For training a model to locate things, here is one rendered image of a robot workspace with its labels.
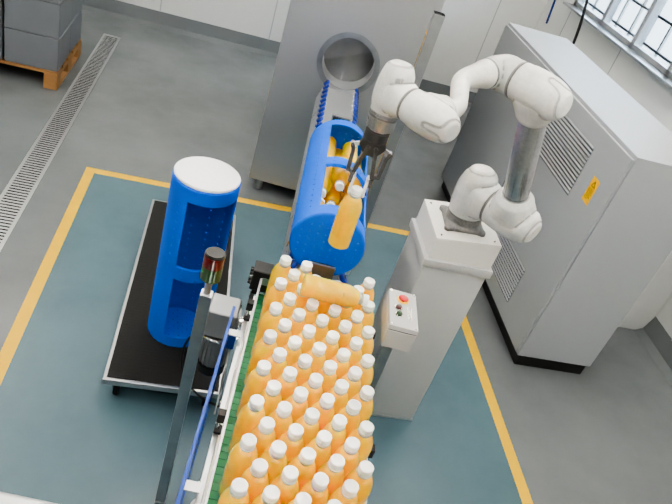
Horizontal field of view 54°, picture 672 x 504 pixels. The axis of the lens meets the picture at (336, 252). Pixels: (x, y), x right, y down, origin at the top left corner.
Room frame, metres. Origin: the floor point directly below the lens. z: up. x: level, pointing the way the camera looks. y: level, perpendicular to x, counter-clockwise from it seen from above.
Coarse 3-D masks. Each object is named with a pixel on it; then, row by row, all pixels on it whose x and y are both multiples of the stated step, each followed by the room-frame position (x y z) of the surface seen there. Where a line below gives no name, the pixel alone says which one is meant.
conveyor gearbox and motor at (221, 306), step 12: (216, 300) 1.83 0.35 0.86; (228, 300) 1.85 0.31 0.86; (240, 300) 1.87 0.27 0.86; (216, 312) 1.77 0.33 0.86; (228, 312) 1.79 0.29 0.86; (240, 312) 1.83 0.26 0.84; (216, 324) 1.77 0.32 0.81; (240, 324) 1.81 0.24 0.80; (204, 336) 1.76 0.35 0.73; (216, 336) 1.77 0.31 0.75; (204, 348) 1.78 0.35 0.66; (216, 348) 1.77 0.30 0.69; (204, 360) 1.77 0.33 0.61; (216, 360) 1.78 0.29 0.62; (204, 372) 1.77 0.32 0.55
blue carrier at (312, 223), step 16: (320, 128) 2.85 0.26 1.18; (336, 128) 2.91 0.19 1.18; (352, 128) 2.86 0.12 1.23; (320, 144) 2.66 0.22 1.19; (320, 160) 2.49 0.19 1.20; (336, 160) 2.48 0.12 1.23; (304, 176) 2.44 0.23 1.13; (320, 176) 2.34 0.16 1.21; (304, 192) 2.27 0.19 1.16; (320, 192) 2.21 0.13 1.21; (304, 208) 2.12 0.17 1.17; (320, 208) 2.09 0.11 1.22; (336, 208) 2.10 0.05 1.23; (304, 224) 2.04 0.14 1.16; (320, 224) 2.05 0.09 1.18; (304, 240) 2.05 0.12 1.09; (320, 240) 2.05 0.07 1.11; (352, 240) 2.07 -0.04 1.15; (304, 256) 2.05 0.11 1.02; (320, 256) 2.06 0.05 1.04; (336, 256) 2.06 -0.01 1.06; (352, 256) 2.07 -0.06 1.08; (336, 272) 2.07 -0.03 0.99
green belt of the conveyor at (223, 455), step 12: (252, 324) 1.73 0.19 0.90; (252, 336) 1.67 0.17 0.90; (240, 372) 1.49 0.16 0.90; (240, 384) 1.44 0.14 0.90; (240, 396) 1.40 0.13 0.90; (228, 420) 1.30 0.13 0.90; (228, 432) 1.25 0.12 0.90; (228, 444) 1.22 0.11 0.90; (216, 468) 1.13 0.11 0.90; (216, 480) 1.09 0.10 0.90; (216, 492) 1.06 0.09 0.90
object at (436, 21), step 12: (432, 24) 3.49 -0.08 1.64; (432, 36) 3.49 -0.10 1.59; (420, 48) 3.51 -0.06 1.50; (432, 48) 3.49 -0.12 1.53; (420, 60) 3.49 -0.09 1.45; (420, 72) 3.49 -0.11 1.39; (396, 132) 3.49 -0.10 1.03; (396, 144) 3.49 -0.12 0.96; (384, 168) 3.49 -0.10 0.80; (372, 192) 3.49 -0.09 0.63; (372, 204) 3.49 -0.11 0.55
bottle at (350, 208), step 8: (344, 200) 1.86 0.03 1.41; (352, 200) 1.85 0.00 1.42; (360, 200) 1.87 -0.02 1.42; (344, 208) 1.84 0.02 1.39; (352, 208) 1.84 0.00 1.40; (360, 208) 1.86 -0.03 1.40; (336, 216) 1.86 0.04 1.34; (344, 216) 1.84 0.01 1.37; (352, 216) 1.84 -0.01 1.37; (336, 224) 1.84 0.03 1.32; (344, 224) 1.83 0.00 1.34; (352, 224) 1.84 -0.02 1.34; (336, 232) 1.84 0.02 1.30; (344, 232) 1.83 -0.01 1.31; (352, 232) 1.85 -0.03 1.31; (328, 240) 1.85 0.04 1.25; (336, 240) 1.83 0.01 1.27; (344, 240) 1.84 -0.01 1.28; (336, 248) 1.83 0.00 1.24; (344, 248) 1.84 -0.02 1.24
